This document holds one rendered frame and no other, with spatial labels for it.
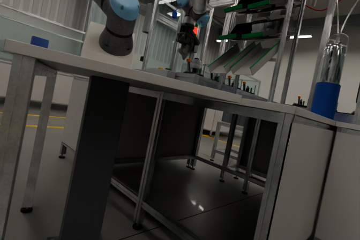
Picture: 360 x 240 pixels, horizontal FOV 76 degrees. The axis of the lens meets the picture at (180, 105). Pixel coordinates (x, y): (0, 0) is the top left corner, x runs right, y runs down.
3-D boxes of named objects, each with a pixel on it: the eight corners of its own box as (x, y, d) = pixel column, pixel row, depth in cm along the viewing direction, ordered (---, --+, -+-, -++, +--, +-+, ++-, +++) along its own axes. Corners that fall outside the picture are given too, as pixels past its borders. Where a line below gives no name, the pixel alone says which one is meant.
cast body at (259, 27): (259, 36, 116) (257, 21, 115) (250, 37, 120) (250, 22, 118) (267, 34, 122) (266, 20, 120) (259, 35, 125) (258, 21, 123)
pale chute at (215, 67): (226, 73, 123) (224, 66, 121) (210, 73, 134) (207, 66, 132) (256, 47, 134) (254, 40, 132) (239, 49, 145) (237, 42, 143)
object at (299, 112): (294, 114, 83) (295, 106, 83) (99, 80, 187) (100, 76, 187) (351, 130, 185) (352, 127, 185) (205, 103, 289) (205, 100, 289)
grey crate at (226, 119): (259, 130, 308) (262, 113, 308) (220, 120, 352) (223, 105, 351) (271, 131, 339) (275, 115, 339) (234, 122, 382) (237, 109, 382)
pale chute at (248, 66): (253, 75, 113) (250, 67, 111) (232, 74, 123) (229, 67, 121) (283, 47, 124) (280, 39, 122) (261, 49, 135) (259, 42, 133)
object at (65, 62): (2, 50, 53) (5, 37, 53) (45, 68, 134) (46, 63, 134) (240, 103, 83) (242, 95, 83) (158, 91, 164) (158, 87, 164)
